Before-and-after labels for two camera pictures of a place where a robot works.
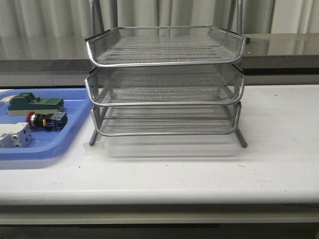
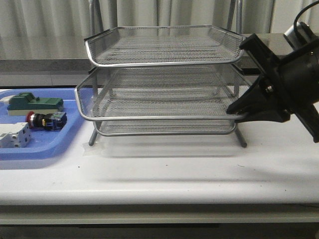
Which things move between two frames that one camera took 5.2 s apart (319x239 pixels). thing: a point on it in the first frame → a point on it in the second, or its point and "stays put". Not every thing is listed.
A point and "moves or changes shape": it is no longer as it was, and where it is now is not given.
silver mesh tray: x=165 y=84 moves or changes shape
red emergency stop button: x=53 y=121 stays put
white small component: x=6 y=100 stays put
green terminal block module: x=25 y=102 stays put
